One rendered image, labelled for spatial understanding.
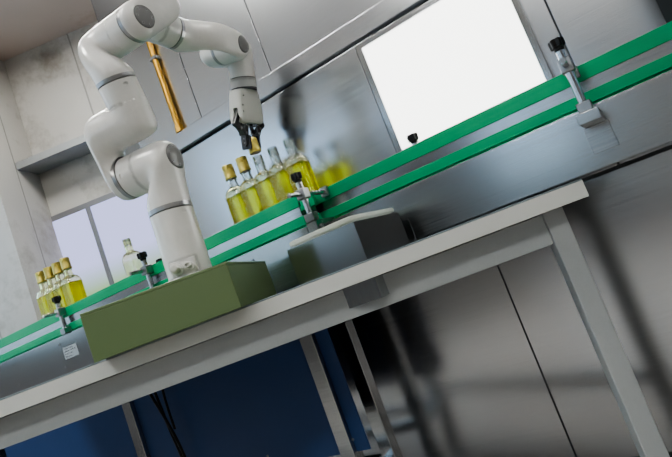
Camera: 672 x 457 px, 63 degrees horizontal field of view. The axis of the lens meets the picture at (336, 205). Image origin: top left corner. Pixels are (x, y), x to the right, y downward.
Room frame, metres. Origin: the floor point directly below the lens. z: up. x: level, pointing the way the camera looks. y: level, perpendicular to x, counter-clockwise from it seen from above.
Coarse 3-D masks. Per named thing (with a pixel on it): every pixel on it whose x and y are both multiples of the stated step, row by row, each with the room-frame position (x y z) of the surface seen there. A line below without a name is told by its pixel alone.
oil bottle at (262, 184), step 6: (258, 174) 1.52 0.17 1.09; (264, 174) 1.51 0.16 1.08; (258, 180) 1.52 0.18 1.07; (264, 180) 1.51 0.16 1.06; (258, 186) 1.53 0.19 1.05; (264, 186) 1.52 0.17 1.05; (270, 186) 1.51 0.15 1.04; (258, 192) 1.53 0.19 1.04; (264, 192) 1.52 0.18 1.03; (270, 192) 1.51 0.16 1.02; (264, 198) 1.52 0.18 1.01; (270, 198) 1.51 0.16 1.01; (264, 204) 1.53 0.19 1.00; (270, 204) 1.52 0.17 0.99
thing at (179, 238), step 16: (176, 208) 1.13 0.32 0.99; (192, 208) 1.17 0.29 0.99; (160, 224) 1.13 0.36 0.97; (176, 224) 1.13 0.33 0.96; (192, 224) 1.15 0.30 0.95; (160, 240) 1.14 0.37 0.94; (176, 240) 1.13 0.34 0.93; (192, 240) 1.14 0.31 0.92; (176, 256) 1.13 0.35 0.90; (192, 256) 1.13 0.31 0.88; (208, 256) 1.18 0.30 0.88; (176, 272) 1.08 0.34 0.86; (192, 272) 1.12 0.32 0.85
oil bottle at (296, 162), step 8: (288, 160) 1.47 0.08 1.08; (296, 160) 1.46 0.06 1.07; (304, 160) 1.48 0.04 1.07; (288, 168) 1.47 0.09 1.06; (296, 168) 1.46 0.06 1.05; (304, 168) 1.46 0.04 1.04; (288, 176) 1.47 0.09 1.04; (304, 176) 1.45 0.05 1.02; (312, 176) 1.48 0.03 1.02; (304, 184) 1.46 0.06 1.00; (312, 184) 1.47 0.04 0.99
